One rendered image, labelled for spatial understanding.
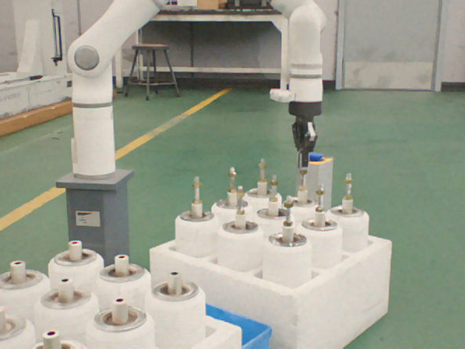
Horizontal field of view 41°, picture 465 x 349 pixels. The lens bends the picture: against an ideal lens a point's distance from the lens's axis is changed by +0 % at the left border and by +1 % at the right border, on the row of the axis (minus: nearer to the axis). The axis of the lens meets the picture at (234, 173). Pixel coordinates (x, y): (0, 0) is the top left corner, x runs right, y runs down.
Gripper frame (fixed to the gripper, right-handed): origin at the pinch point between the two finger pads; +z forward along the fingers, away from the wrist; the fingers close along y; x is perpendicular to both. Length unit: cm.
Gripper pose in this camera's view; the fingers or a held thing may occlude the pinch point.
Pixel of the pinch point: (303, 160)
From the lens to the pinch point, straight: 144.7
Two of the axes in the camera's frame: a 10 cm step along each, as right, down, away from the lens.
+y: -2.0, -2.4, 9.5
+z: 0.0, 9.7, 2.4
